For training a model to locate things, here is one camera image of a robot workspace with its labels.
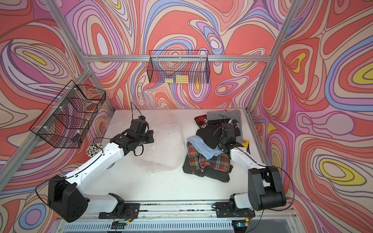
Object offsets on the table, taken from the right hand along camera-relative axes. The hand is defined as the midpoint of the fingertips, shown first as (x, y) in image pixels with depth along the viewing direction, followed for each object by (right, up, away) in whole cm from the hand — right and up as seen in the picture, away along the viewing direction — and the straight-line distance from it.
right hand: (218, 131), depth 91 cm
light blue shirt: (-10, -10, -2) cm, 14 cm away
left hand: (-39, -1, -8) cm, 40 cm away
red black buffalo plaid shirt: (-9, +7, +18) cm, 21 cm away
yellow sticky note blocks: (-24, +34, 0) cm, 41 cm away
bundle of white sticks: (-70, -9, -14) cm, 72 cm away
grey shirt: (+15, +11, +15) cm, 24 cm away
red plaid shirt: (0, -17, -7) cm, 19 cm away
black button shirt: (-5, -2, +15) cm, 16 cm away
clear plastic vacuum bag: (-34, -15, +7) cm, 38 cm away
